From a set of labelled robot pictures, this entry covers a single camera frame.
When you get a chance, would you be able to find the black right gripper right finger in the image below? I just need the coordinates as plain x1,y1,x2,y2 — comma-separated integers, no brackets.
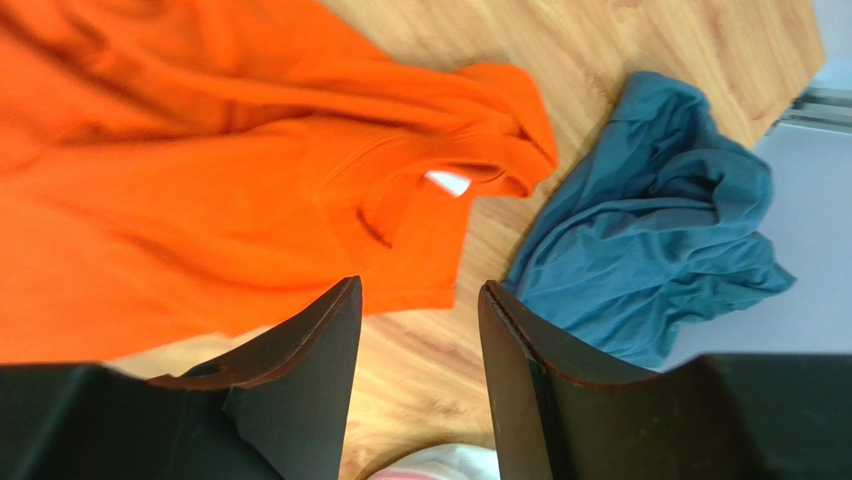
478,281,851,479

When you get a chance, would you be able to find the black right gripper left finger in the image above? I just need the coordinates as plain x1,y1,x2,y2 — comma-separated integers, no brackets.
1,277,362,479

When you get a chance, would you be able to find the orange t-shirt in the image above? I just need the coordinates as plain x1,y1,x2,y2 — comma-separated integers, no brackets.
1,1,559,363

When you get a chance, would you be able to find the white mesh laundry bag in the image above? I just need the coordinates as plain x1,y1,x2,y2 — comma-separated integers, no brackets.
369,443,500,480

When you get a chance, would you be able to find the teal blue t-shirt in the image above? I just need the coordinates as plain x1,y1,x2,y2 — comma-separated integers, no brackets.
504,71,795,369

